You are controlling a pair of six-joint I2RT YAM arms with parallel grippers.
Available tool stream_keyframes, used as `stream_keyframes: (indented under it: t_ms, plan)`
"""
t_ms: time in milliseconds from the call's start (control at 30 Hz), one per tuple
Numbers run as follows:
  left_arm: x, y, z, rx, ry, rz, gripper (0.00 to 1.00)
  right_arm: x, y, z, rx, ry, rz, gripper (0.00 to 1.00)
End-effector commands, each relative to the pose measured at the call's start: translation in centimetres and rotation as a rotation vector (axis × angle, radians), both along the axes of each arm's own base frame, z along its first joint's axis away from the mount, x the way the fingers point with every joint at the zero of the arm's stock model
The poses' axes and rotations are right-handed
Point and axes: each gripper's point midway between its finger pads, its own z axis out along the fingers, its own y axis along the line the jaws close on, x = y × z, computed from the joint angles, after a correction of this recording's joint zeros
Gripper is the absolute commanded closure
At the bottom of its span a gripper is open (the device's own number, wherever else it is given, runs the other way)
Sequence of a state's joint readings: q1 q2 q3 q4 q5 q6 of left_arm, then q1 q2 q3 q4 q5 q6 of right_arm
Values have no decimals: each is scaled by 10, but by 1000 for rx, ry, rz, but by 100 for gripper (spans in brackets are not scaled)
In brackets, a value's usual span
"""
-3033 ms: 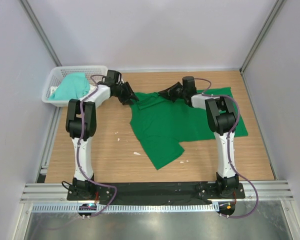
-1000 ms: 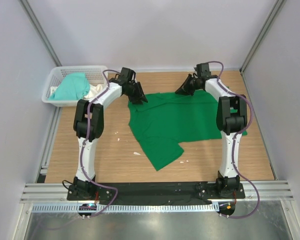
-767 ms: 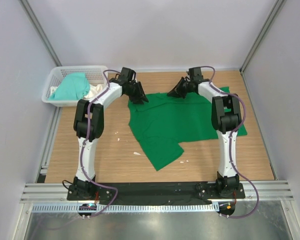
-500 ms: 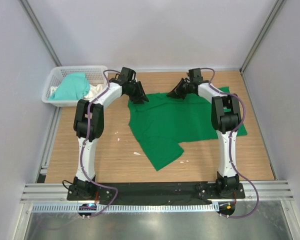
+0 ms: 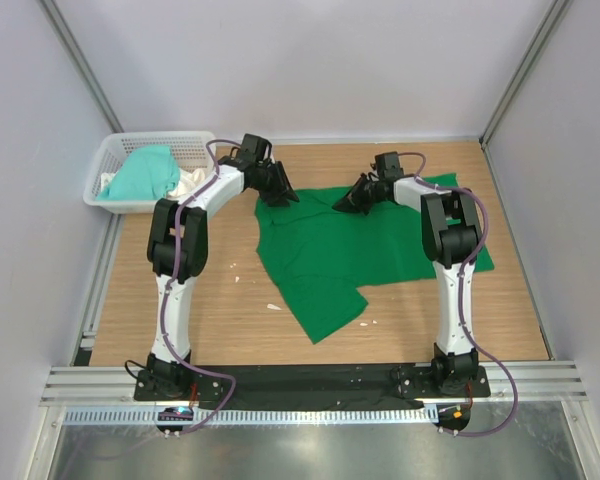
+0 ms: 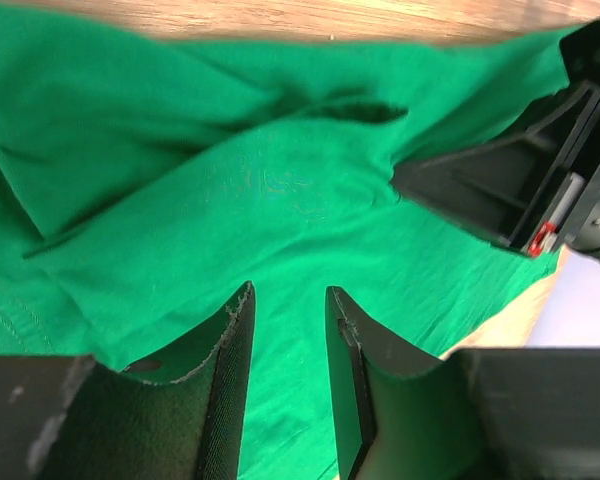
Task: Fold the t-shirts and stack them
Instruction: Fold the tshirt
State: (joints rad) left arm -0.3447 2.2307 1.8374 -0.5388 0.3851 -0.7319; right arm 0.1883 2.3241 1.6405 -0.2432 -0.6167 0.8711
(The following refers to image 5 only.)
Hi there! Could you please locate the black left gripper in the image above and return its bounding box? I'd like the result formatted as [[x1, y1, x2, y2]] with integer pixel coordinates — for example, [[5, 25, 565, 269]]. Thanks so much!
[[251, 161, 299, 207]]

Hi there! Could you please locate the green t shirt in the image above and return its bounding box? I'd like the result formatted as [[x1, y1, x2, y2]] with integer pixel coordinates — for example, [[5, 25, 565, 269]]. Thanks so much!
[[255, 174, 494, 343]]

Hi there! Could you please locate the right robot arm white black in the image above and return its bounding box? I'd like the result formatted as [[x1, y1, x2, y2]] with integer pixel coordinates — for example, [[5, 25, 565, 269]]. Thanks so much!
[[332, 152, 484, 396]]

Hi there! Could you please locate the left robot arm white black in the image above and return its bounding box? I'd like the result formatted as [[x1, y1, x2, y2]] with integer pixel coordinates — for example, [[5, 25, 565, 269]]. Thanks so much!
[[134, 134, 299, 401]]

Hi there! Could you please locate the white t shirt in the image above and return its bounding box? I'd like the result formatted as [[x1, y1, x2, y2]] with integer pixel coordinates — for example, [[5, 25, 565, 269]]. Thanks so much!
[[97, 169, 206, 201]]

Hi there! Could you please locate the white plastic basket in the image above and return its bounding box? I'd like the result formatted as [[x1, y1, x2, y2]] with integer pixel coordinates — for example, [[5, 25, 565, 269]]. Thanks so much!
[[83, 131, 215, 214]]

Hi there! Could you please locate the teal t shirt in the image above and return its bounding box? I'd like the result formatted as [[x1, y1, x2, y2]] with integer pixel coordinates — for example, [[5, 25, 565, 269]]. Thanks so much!
[[96, 145, 180, 201]]

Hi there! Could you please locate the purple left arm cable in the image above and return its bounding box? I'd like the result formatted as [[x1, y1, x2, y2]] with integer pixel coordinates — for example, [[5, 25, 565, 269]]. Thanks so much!
[[159, 139, 239, 434]]

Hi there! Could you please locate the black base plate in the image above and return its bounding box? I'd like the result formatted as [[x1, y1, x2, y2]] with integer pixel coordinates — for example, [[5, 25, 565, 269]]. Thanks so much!
[[134, 363, 491, 412]]

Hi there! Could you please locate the white slotted cable duct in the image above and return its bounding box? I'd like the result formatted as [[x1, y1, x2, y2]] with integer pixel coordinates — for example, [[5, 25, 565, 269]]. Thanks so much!
[[63, 405, 438, 427]]

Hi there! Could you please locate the aluminium frame rail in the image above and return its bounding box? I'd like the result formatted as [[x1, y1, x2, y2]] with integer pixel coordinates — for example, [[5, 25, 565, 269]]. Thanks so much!
[[42, 361, 587, 411]]

